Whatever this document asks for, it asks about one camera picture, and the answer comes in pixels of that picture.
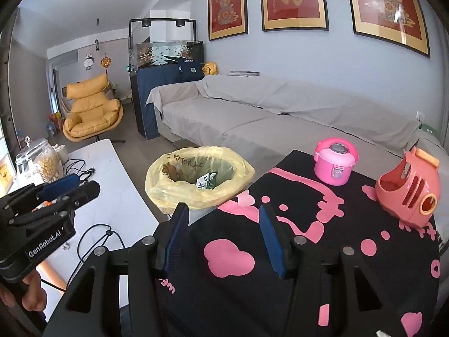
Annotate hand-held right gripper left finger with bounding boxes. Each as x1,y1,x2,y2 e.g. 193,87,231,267
43,202,190,337

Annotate red framed gourd picture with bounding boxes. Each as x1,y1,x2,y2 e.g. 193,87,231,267
207,0,249,42

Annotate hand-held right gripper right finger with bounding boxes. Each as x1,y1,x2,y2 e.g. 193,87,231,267
259,204,409,337

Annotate white green packet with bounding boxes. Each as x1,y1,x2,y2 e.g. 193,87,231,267
195,171,219,190

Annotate red framed dragon picture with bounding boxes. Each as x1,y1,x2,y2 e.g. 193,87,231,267
343,0,431,58

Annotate black looped cable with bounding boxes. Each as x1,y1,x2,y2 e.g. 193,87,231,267
63,160,96,183

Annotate glass fish tank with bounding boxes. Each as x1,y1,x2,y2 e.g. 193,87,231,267
128,17,205,72

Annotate trash bin with yellow bag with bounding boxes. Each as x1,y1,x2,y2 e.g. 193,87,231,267
145,146,256,215

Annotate black pink printed cloth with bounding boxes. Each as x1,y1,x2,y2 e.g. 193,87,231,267
154,149,441,337

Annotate yellow armchair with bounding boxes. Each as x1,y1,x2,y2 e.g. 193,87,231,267
62,73,125,143

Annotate coral pink toy basket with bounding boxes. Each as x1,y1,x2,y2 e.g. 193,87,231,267
375,146,441,229

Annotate grey curtain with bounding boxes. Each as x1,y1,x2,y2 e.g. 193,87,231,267
431,24,449,141

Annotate glass jar of nuts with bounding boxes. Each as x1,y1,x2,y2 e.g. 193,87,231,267
15,137,64,183

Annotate person's left hand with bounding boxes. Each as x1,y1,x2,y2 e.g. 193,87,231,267
0,271,49,319

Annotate dark blue badge cloth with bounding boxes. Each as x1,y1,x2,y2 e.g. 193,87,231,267
175,59,206,81

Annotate colourful floor toys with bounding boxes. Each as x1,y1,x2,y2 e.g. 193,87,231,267
47,111,64,137

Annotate grey covered sofa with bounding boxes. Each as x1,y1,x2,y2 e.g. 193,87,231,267
145,74,449,169

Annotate brown cardboard piece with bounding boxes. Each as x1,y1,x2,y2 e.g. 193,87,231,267
162,161,183,182

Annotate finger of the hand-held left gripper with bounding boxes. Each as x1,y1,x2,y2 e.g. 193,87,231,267
0,174,81,218
7,181,101,227

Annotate dark blue tank cabinet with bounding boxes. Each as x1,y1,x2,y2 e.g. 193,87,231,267
130,60,207,140

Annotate white cup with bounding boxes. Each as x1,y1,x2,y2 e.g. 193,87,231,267
54,144,70,165

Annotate red framed calligraphy picture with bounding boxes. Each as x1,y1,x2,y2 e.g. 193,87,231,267
259,0,329,32

